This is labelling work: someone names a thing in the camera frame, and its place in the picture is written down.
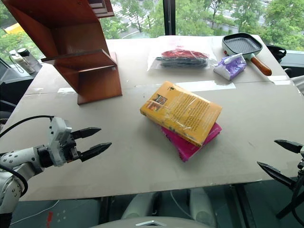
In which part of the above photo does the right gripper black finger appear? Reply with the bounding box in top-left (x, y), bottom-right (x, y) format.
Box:
top-left (274, 139), bottom-right (304, 155)
top-left (256, 161), bottom-right (298, 191)

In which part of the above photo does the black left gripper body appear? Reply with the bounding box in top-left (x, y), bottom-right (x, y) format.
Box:
top-left (62, 138), bottom-right (83, 165)

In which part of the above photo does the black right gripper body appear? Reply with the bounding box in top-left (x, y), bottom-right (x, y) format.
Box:
top-left (294, 145), bottom-right (304, 191)

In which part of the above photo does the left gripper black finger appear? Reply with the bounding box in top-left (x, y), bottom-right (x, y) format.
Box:
top-left (70, 127), bottom-right (103, 141)
top-left (79, 142), bottom-right (113, 163)

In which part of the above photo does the reddish brown wooden bookshelf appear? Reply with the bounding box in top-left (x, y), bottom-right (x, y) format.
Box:
top-left (2, 0), bottom-right (123, 105)

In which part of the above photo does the magenta plastic-wrapped book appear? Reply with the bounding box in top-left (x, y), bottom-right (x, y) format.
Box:
top-left (161, 122), bottom-right (223, 163)

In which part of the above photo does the yellow plastic-wrapped book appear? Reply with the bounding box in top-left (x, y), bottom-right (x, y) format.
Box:
top-left (139, 81), bottom-right (223, 147)

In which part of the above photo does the clear tape strip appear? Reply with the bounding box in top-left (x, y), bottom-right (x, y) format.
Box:
top-left (270, 76), bottom-right (292, 86)

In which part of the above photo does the pale grey rounded shape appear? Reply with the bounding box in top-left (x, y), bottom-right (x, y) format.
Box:
top-left (120, 192), bottom-right (162, 221)

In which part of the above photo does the black side table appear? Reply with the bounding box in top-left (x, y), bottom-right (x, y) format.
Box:
top-left (0, 57), bottom-right (44, 119)

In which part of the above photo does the grey robot torso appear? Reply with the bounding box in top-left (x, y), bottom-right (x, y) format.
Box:
top-left (90, 216), bottom-right (205, 228)

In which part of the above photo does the clear bottle with black lid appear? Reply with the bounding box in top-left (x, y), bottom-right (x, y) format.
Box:
top-left (9, 47), bottom-right (43, 75)

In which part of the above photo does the black bag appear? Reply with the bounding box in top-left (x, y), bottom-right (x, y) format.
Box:
top-left (266, 45), bottom-right (287, 64)

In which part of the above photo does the purple tissue pack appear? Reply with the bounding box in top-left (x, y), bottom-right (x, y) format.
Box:
top-left (213, 52), bottom-right (247, 82)

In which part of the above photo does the red and black folded fabric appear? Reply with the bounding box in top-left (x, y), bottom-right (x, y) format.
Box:
top-left (155, 48), bottom-right (211, 69)

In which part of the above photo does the clear plastic zip bag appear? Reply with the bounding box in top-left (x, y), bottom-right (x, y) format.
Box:
top-left (146, 38), bottom-right (218, 72)

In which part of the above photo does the black window pillar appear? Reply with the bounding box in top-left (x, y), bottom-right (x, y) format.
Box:
top-left (163, 0), bottom-right (177, 37)

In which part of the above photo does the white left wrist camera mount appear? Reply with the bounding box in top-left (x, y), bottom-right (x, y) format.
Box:
top-left (46, 116), bottom-right (73, 167)

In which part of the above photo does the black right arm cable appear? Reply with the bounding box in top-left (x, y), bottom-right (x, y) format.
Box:
top-left (275, 177), bottom-right (304, 228)

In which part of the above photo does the thin white cable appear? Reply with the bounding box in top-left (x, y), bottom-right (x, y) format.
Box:
top-left (169, 190), bottom-right (191, 219)
top-left (10, 199), bottom-right (60, 225)

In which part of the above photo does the square grill pan, wooden handle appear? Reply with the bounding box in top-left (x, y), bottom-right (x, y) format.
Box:
top-left (221, 32), bottom-right (272, 77)

